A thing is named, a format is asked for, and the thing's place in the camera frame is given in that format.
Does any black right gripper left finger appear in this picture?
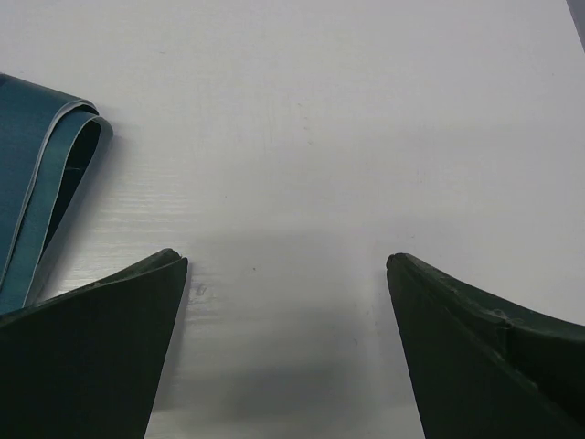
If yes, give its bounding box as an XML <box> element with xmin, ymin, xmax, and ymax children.
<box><xmin>1</xmin><ymin>249</ymin><xmax>188</xmax><ymax>438</ymax></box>

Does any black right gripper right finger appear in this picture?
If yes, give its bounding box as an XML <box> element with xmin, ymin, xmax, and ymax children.
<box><xmin>387</xmin><ymin>253</ymin><xmax>584</xmax><ymax>438</ymax></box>

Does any blue patterned placemat cloth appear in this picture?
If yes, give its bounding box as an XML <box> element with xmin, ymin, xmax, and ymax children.
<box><xmin>1</xmin><ymin>74</ymin><xmax>112</xmax><ymax>314</ymax></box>

